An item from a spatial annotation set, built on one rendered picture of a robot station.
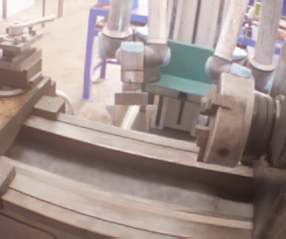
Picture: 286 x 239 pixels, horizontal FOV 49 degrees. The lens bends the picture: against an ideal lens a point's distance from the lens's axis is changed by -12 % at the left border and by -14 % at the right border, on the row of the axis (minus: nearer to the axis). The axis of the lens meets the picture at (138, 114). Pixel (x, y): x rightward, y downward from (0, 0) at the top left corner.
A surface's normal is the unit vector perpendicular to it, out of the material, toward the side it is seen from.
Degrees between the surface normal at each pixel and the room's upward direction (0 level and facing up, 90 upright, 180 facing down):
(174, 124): 90
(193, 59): 90
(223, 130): 72
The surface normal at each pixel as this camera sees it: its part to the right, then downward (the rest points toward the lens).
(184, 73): -0.22, 0.50
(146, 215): 0.11, -0.84
